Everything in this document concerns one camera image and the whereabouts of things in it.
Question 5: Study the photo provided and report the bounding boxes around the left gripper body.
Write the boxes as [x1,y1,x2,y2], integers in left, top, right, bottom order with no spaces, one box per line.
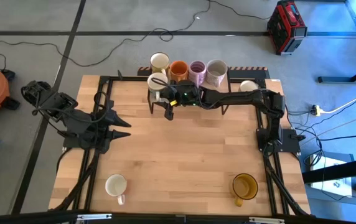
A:
[95,99,116,155]

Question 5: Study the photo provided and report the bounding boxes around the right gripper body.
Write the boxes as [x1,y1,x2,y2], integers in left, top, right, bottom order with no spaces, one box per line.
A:
[161,79,202,121]

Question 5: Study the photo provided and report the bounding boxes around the teal mug white handle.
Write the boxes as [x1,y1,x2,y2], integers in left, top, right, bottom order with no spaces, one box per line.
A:
[146,72,169,103]

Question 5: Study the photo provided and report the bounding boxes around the orange mug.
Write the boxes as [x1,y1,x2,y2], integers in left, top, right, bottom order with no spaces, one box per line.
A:
[169,60,189,82]

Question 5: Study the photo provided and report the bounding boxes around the yellow mug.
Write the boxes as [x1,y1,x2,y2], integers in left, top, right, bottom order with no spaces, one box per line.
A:
[149,52,171,74]

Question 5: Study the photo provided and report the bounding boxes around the lilac ribbed mug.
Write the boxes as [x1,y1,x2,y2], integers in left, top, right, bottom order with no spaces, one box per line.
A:
[188,60,207,88]

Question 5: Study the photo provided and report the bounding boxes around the grey floral mug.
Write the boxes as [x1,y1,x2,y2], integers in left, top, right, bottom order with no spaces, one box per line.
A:
[205,58,228,88]

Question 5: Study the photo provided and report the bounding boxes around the amber glass mug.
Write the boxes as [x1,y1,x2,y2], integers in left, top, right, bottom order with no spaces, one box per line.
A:
[229,172,259,208]

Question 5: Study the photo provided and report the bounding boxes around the wooden shelf black legs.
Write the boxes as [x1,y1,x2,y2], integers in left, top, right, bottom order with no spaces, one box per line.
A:
[146,73,233,116]

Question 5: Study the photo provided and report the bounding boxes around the cream mug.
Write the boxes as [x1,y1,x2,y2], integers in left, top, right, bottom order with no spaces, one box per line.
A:
[239,80,259,93]

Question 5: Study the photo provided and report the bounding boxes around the hazard striped black bar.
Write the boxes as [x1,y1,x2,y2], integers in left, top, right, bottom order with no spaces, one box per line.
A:
[137,66,271,80]

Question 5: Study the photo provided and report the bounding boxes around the black table edge beam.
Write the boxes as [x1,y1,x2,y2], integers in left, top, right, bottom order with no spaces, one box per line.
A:
[0,210,356,224]

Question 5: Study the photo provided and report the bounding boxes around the red black tool case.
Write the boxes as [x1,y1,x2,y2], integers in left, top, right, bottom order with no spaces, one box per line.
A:
[266,0,308,56]

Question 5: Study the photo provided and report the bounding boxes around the blue metal stand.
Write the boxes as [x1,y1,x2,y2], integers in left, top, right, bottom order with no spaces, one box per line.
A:
[317,0,356,85]

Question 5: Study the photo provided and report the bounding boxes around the white box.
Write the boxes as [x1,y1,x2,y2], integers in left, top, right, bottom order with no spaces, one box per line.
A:
[309,152,355,198]

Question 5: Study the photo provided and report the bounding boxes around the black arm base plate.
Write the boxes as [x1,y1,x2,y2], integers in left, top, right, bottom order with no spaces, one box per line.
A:
[62,136,106,153]
[256,128,302,153]

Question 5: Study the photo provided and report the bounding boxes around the black aluminium table frame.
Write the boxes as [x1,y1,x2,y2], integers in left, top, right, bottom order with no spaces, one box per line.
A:
[50,74,311,217]

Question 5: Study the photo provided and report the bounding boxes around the black floor cable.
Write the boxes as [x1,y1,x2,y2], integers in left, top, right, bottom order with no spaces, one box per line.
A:
[0,0,272,68]
[289,96,356,203]

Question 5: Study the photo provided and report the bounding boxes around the silver bracket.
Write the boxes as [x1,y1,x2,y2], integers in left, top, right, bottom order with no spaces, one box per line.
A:
[248,217,285,224]
[77,213,113,222]

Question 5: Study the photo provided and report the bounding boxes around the white cable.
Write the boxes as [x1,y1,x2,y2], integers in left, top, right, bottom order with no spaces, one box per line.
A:
[319,96,356,113]

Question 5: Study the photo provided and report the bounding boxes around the black desk frame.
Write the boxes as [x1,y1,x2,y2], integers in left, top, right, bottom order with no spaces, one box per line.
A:
[302,85,356,194]

